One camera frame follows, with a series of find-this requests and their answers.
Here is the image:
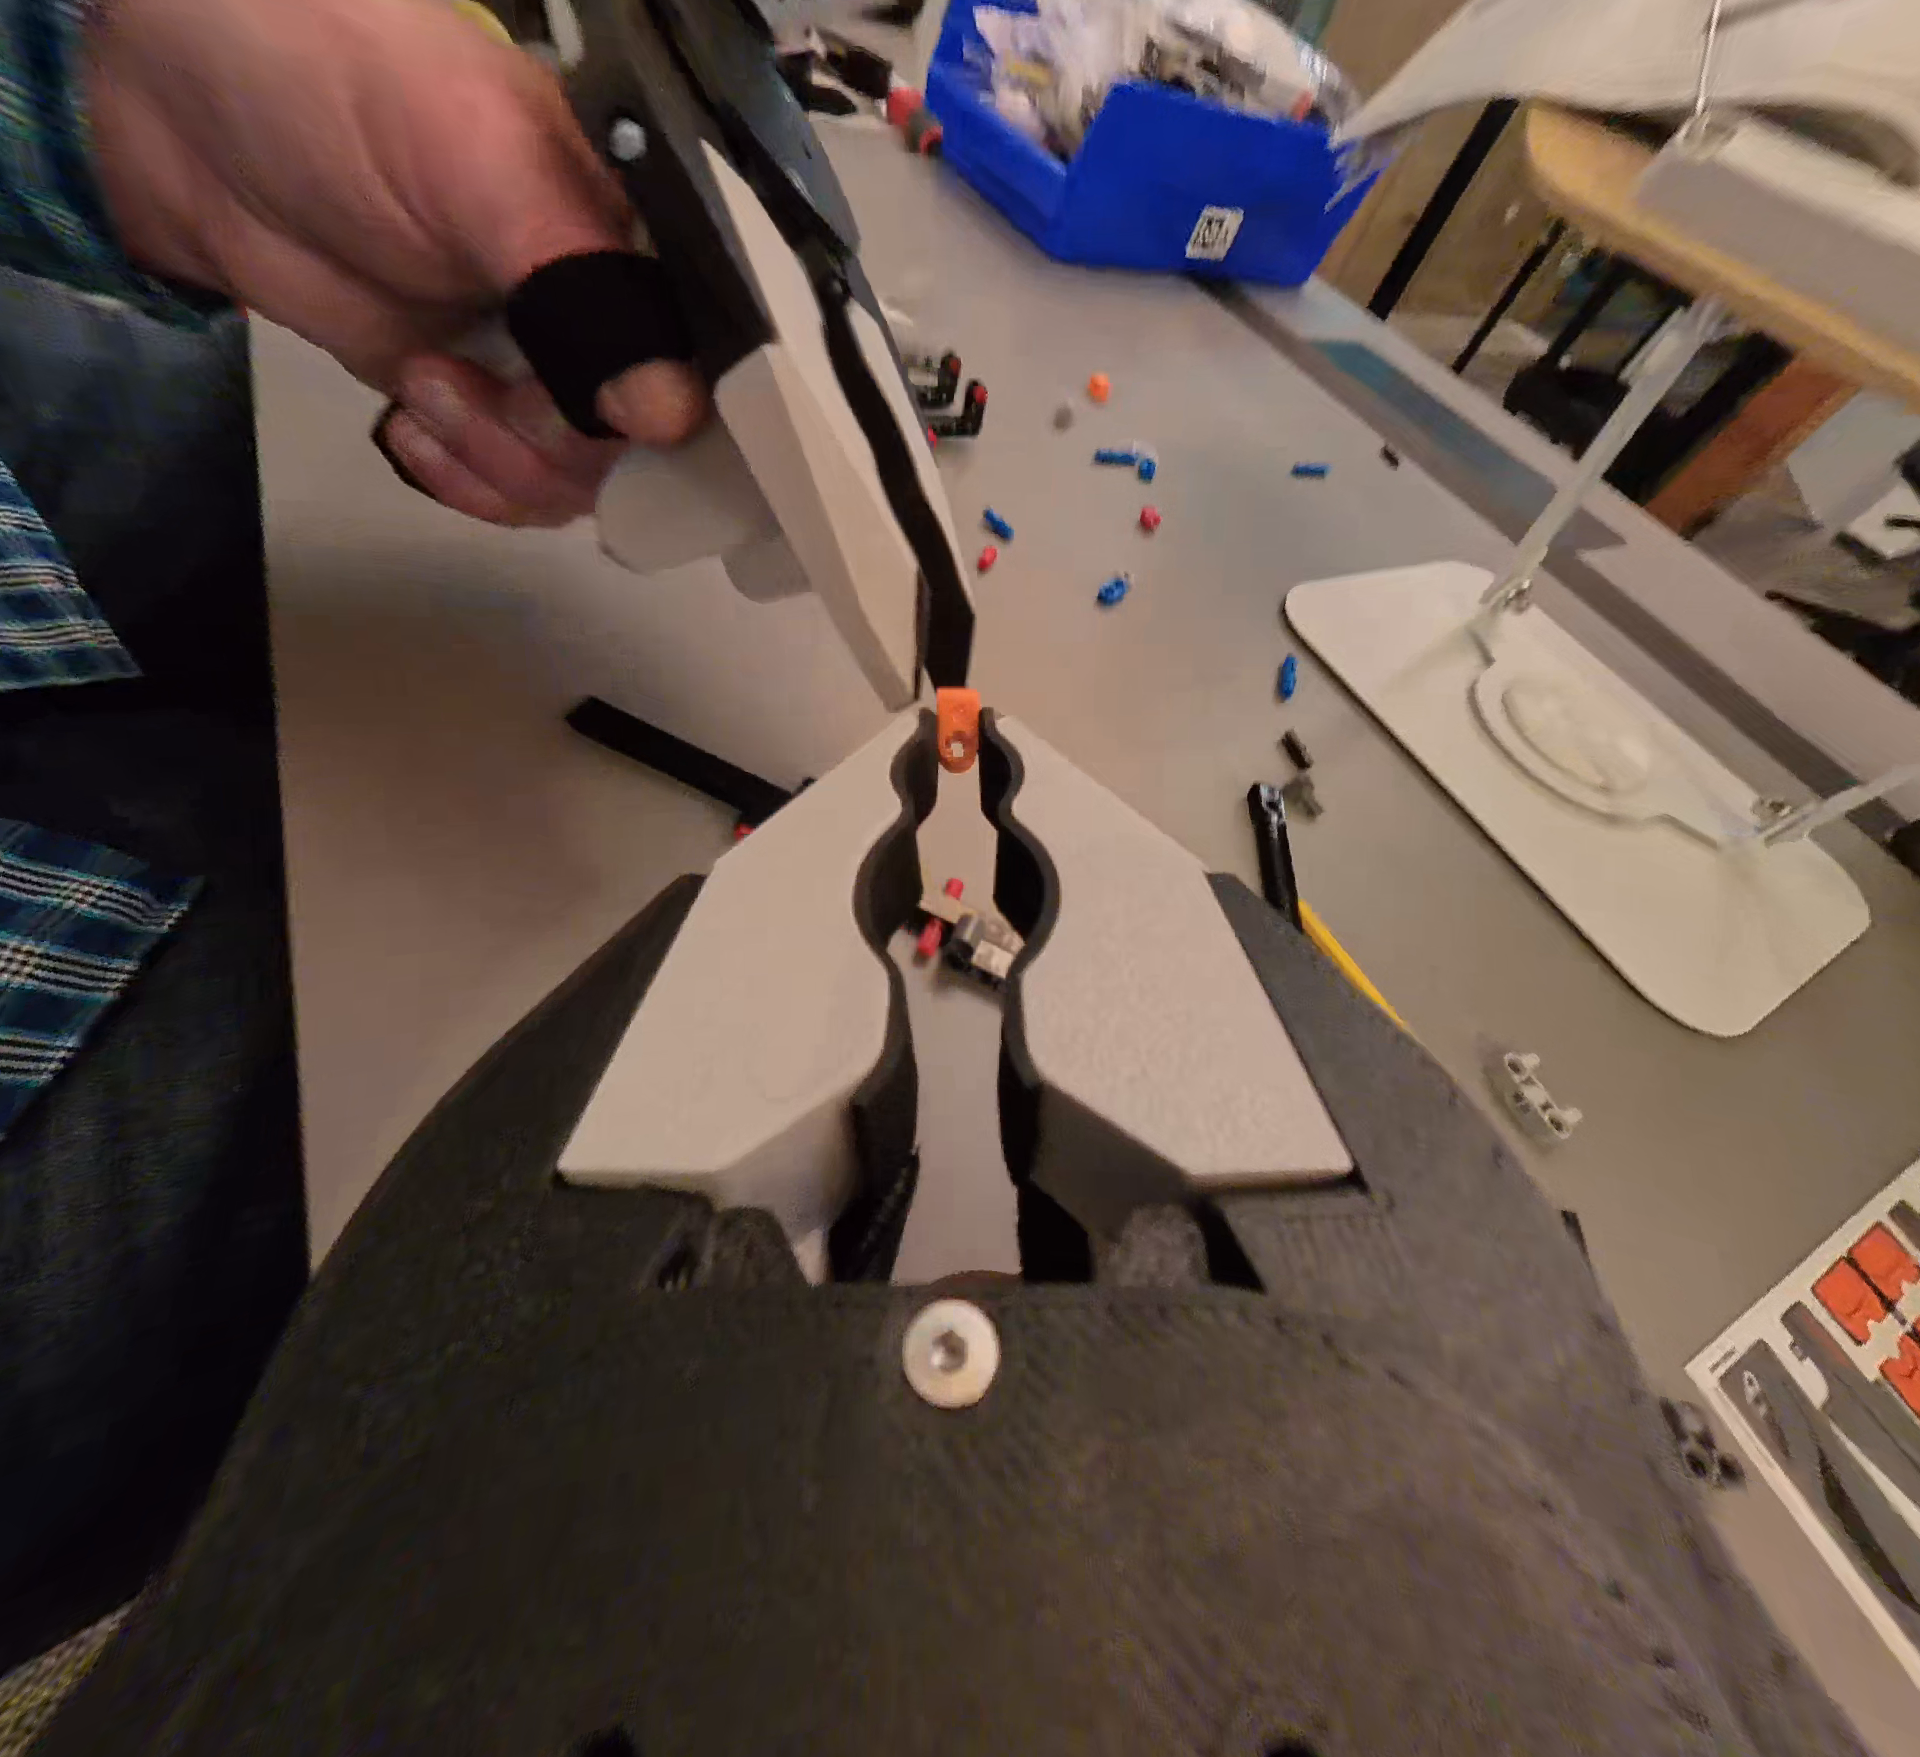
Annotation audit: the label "long black beam assembly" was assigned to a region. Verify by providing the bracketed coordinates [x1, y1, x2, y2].
[566, 694, 1038, 995]

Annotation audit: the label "person's left hand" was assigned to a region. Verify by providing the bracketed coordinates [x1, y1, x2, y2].
[82, 0, 710, 528]

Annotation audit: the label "dark small connector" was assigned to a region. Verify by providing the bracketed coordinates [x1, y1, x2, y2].
[1656, 1397, 1750, 1489]

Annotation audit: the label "black frame assembly red pins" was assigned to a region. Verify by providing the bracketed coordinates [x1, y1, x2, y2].
[906, 350, 992, 446]

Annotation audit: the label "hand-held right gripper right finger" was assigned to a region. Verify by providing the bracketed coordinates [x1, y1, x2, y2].
[973, 706, 1361, 1287]

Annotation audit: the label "person's dark jeans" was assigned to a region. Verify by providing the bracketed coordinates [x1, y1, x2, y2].
[0, 273, 318, 1676]

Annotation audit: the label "light grey connector block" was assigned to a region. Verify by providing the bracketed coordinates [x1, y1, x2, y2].
[1485, 1049, 1584, 1140]

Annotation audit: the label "yellow long axle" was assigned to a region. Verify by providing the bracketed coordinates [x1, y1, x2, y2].
[1296, 898, 1412, 1030]

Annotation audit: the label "person's left forearm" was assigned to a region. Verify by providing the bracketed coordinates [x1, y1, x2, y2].
[0, 0, 213, 334]

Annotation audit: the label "clear plastic bags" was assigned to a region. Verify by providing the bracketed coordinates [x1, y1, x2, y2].
[975, 0, 1353, 160]

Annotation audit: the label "white stand base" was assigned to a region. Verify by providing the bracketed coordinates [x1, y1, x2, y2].
[1283, 561, 1874, 1039]

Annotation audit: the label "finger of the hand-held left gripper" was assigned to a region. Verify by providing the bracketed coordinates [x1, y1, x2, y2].
[704, 143, 981, 712]

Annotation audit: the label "metal page holder wire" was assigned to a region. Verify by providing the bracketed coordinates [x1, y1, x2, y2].
[1676, 0, 1747, 153]

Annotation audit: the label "blue bin with tag label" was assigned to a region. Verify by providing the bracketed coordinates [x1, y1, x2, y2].
[923, 0, 1383, 288]

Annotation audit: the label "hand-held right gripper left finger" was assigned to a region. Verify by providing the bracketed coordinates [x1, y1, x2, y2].
[559, 706, 938, 1287]

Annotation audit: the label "black gear rack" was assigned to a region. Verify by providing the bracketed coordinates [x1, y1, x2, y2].
[1249, 782, 1305, 930]

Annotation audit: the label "sticker sheet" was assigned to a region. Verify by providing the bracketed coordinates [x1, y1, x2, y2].
[1687, 1164, 1920, 1691]

